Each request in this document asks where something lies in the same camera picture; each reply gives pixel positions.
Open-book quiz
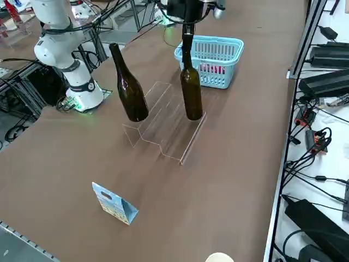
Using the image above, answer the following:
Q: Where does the grey aluminium frame post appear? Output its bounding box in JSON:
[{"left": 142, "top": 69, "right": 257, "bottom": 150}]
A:
[{"left": 287, "top": 0, "right": 328, "bottom": 80}]

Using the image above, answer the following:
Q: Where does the beige paper cup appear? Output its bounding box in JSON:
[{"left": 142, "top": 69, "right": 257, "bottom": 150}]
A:
[{"left": 206, "top": 252, "right": 235, "bottom": 262}]

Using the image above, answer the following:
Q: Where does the blue printed paper bag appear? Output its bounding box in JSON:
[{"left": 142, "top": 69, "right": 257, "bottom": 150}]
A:
[{"left": 92, "top": 182, "right": 140, "bottom": 225}]

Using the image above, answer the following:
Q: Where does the black cable with inline block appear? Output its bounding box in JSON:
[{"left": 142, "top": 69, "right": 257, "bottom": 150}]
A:
[{"left": 285, "top": 160, "right": 349, "bottom": 186}]

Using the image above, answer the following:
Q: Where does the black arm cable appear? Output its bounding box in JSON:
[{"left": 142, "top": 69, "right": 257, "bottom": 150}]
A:
[{"left": 40, "top": 0, "right": 131, "bottom": 36}]

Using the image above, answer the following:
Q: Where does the aluminium table edge rail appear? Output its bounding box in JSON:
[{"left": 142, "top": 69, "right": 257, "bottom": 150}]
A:
[{"left": 0, "top": 219, "right": 59, "bottom": 262}]

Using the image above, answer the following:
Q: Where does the black device red display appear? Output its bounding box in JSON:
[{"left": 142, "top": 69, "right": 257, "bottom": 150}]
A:
[{"left": 294, "top": 106, "right": 317, "bottom": 126}]

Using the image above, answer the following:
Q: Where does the clear acrylic stepped shelf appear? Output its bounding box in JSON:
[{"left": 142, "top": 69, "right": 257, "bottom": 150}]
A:
[{"left": 122, "top": 81, "right": 207, "bottom": 166}]

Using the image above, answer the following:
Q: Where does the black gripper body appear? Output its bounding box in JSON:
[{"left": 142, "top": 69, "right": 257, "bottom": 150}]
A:
[{"left": 166, "top": 0, "right": 209, "bottom": 25}]

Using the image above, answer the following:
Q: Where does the light blue plastic basket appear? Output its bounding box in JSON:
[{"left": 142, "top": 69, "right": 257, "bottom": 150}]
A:
[{"left": 174, "top": 35, "right": 245, "bottom": 90}]

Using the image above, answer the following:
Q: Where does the red plastic bottle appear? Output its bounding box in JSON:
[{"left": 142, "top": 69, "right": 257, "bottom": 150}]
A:
[{"left": 4, "top": 0, "right": 21, "bottom": 25}]

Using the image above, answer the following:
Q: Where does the straight-shouldered dark wine bottle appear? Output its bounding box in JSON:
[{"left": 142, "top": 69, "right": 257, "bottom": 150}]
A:
[{"left": 179, "top": 40, "right": 203, "bottom": 121}]

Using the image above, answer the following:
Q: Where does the small black adapter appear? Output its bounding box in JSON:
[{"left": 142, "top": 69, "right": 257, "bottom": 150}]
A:
[{"left": 318, "top": 26, "right": 339, "bottom": 40}]

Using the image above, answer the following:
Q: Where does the large black power brick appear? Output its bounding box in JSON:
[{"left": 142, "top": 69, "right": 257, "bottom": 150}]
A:
[{"left": 285, "top": 199, "right": 349, "bottom": 262}]

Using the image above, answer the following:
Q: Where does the slope-shouldered dark wine bottle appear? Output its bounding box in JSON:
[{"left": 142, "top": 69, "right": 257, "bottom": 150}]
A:
[{"left": 109, "top": 43, "right": 149, "bottom": 123}]

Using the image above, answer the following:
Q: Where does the orange and black device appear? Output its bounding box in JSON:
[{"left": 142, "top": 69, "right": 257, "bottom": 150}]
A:
[{"left": 305, "top": 128, "right": 332, "bottom": 155}]

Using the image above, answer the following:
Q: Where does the small clear acrylic stand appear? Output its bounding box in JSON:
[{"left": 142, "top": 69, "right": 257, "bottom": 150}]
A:
[{"left": 0, "top": 23, "right": 32, "bottom": 49}]

